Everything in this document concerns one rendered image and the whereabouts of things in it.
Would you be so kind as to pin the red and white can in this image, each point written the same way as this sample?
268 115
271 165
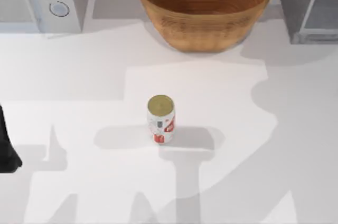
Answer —
161 122

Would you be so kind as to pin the brown wooden basket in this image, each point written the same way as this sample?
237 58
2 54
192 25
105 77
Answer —
203 23

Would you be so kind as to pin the round microwave knob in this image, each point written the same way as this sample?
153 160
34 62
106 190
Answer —
59 8

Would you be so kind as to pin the pale microwave oven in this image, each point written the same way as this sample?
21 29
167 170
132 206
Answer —
39 2

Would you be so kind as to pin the grey cabinet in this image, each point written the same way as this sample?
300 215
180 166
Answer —
306 4

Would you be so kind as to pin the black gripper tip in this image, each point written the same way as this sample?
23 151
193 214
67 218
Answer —
6 152

